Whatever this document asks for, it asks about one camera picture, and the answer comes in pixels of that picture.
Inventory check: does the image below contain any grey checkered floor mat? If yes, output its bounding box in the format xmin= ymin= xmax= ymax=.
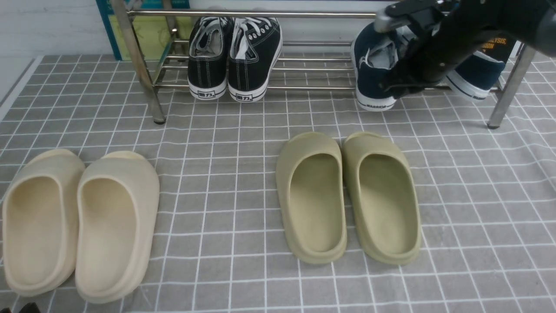
xmin=1 ymin=55 xmax=555 ymax=313

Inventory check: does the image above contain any black left canvas sneaker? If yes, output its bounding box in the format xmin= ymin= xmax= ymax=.
xmin=187 ymin=17 xmax=235 ymax=100

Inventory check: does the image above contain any navy canvas shoe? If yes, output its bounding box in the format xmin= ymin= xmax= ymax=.
xmin=445 ymin=51 xmax=506 ymax=102
xmin=350 ymin=22 xmax=400 ymax=112

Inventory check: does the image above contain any black canvas sneaker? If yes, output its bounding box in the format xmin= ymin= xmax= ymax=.
xmin=228 ymin=17 xmax=283 ymax=103
xmin=187 ymin=17 xmax=235 ymax=100

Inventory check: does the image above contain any black right canvas sneaker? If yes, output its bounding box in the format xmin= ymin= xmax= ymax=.
xmin=228 ymin=17 xmax=283 ymax=103

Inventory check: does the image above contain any cream left slide sandal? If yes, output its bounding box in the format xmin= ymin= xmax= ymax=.
xmin=2 ymin=149 xmax=85 ymax=297

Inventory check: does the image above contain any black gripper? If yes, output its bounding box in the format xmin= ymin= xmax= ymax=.
xmin=375 ymin=0 xmax=461 ymax=99

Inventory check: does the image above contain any olive left slide sandal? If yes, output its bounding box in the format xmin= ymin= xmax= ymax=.
xmin=275 ymin=132 xmax=348 ymax=264

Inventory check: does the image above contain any cream right slide sandal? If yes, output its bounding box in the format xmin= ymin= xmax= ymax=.
xmin=75 ymin=151 xmax=160 ymax=304

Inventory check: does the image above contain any teal yellow poster board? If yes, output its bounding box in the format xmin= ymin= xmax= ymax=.
xmin=96 ymin=0 xmax=193 ymax=61

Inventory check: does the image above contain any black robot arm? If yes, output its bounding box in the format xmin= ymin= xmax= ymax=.
xmin=375 ymin=0 xmax=556 ymax=99

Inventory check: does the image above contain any black box orange text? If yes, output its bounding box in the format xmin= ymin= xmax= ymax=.
xmin=479 ymin=34 xmax=516 ymax=62

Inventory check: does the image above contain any steel shoe rack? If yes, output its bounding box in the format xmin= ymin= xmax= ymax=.
xmin=109 ymin=0 xmax=556 ymax=130

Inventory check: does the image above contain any cream slide sandal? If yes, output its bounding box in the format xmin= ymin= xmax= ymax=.
xmin=2 ymin=149 xmax=85 ymax=297
xmin=75 ymin=151 xmax=160 ymax=304

